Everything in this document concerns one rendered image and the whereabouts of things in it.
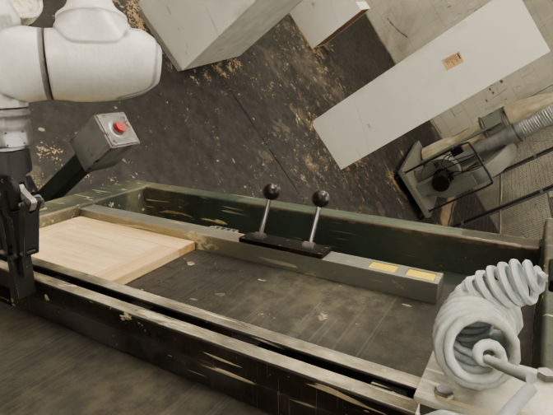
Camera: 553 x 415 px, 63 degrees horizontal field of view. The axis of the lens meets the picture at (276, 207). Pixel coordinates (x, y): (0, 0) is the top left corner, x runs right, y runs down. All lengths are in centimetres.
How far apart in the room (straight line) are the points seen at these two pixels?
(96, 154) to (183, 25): 204
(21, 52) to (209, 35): 266
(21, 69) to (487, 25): 389
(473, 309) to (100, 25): 60
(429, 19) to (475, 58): 450
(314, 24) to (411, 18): 328
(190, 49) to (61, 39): 273
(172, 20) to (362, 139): 215
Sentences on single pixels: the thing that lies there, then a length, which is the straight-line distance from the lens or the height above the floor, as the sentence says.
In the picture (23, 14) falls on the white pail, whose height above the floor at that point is 35.
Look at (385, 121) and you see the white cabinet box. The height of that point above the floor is 66.
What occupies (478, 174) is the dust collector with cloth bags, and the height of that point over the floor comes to 83.
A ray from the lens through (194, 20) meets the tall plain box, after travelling 339.
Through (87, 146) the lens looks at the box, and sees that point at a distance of 157.
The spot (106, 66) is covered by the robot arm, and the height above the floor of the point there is 154.
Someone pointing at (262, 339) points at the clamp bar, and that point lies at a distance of 59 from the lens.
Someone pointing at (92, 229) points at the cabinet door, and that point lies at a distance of 123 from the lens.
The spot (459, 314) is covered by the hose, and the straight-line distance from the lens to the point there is 39.
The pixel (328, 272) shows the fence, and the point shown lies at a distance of 90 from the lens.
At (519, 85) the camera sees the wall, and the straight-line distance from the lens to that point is 882.
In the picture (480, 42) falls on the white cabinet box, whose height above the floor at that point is 167.
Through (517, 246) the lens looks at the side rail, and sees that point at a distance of 105.
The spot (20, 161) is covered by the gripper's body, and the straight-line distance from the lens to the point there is 76.
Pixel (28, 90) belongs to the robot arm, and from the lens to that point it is 74.
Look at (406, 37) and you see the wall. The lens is 883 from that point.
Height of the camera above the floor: 199
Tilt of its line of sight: 34 degrees down
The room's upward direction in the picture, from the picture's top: 61 degrees clockwise
